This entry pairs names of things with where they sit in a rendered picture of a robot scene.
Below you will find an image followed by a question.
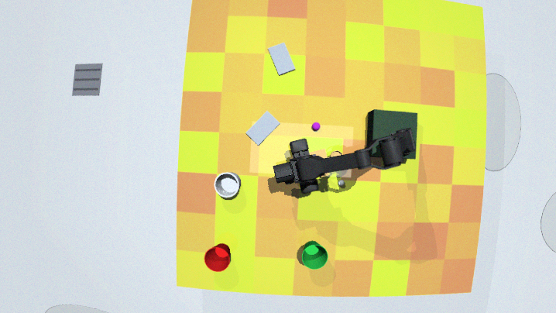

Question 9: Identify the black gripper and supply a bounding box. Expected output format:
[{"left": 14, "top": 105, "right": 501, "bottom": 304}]
[{"left": 290, "top": 138, "right": 319, "bottom": 194}]

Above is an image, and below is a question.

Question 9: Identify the white mug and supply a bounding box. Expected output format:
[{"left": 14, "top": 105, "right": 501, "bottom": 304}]
[{"left": 214, "top": 172, "right": 241, "bottom": 197}]

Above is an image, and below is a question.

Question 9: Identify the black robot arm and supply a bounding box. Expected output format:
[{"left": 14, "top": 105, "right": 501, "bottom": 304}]
[{"left": 273, "top": 127, "right": 416, "bottom": 185}]

